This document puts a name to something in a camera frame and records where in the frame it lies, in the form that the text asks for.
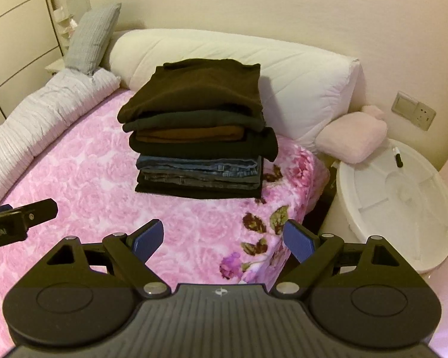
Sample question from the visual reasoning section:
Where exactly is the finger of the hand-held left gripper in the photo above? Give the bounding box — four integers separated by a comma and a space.
13, 198, 59, 229

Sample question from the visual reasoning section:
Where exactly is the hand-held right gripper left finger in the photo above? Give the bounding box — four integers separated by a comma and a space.
41, 218, 171, 299

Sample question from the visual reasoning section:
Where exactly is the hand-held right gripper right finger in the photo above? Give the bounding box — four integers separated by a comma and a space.
272, 218, 407, 299

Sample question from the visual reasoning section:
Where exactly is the dark brown sweater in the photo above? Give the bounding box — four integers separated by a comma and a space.
118, 58, 265, 124

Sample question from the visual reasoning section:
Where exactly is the stack of folded clothes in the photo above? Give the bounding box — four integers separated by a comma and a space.
122, 108, 279, 199

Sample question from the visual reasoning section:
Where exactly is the pink floral blanket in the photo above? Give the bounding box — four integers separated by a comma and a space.
0, 89, 331, 344

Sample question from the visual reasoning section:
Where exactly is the white quilted duvet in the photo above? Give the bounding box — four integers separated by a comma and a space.
0, 69, 122, 206

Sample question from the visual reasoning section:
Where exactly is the white round plastic lid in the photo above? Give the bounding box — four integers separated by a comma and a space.
336, 139, 448, 274

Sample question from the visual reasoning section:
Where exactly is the pink plush hot water bottle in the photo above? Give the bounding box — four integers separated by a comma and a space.
315, 105, 388, 165

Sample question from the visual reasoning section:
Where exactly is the cluttered white bedside table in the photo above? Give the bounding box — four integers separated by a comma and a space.
45, 5, 79, 76

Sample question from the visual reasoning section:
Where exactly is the white mattress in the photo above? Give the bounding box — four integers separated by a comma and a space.
108, 29, 360, 154

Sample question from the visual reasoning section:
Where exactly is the grey pillow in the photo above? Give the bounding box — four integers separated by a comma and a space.
65, 2, 122, 75

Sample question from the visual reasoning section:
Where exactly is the wall socket plate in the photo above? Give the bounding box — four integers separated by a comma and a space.
391, 91, 437, 131

